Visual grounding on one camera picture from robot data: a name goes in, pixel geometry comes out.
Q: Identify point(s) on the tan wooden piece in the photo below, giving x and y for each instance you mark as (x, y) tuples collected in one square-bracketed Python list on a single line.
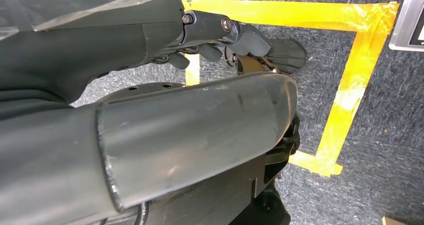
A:
[(394, 221)]

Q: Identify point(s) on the black robot leg and foot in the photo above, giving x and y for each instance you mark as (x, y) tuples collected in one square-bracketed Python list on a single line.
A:
[(286, 56)]

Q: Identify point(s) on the silver box yellow label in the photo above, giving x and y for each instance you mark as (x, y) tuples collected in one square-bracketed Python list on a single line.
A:
[(402, 24)]

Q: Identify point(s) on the yellow tape outline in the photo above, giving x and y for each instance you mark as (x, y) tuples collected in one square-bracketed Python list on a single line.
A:
[(281, 14)]

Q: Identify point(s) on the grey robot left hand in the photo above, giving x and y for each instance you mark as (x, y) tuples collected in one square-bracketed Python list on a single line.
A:
[(182, 134)]

